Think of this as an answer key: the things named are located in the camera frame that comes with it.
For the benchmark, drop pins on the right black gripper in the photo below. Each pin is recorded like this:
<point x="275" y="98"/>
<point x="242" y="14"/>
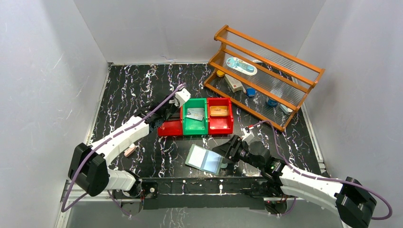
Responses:
<point x="233" y="149"/>

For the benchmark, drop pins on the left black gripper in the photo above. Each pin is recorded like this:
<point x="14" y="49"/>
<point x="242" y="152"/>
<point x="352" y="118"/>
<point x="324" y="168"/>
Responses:
<point x="171" y="109"/>

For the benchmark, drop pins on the red bin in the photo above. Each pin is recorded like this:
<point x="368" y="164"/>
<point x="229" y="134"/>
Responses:
<point x="173" y="126"/>
<point x="218" y="125"/>

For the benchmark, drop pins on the green bin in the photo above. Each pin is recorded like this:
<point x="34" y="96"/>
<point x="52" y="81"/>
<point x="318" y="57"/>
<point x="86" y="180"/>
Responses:
<point x="194" y="127"/>

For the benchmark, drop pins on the green card holder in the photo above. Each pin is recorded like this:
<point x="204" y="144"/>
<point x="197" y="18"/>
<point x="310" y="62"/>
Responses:
<point x="205" y="160"/>

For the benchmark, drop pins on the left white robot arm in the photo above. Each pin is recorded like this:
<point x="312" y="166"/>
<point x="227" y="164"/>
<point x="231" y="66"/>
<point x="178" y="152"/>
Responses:
<point x="89" y="167"/>

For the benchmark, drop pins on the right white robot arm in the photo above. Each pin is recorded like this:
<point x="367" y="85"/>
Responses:
<point x="354" y="205"/>

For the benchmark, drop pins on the orange card in bin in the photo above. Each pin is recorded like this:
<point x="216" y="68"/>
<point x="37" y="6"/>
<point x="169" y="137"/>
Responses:
<point x="219" y="110"/>

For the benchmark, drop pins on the small pink object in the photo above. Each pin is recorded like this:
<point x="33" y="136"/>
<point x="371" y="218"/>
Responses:
<point x="129" y="150"/>

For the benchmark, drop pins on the blue round item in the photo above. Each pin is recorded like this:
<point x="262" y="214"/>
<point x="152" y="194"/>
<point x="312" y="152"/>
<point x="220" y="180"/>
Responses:
<point x="250" y="92"/>

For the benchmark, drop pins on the dark blue round container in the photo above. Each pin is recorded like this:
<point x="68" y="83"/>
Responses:
<point x="271" y="102"/>

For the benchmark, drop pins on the white small box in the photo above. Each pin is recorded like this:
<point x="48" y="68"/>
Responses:
<point x="234" y="84"/>

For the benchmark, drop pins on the yellow round item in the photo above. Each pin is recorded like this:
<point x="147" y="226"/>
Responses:
<point x="220" y="73"/>

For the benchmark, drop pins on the light blue small item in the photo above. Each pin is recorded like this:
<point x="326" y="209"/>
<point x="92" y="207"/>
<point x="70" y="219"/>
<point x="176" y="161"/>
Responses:
<point x="285" y="109"/>

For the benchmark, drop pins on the orange wooden shelf rack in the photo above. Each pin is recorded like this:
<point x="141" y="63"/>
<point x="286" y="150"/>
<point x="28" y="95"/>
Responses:
<point x="281" y="76"/>

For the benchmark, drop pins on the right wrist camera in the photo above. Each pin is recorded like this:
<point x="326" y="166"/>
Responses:
<point x="248" y="135"/>

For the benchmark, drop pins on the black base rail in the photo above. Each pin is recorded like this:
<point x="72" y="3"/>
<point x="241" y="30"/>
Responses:
<point x="231" y="192"/>

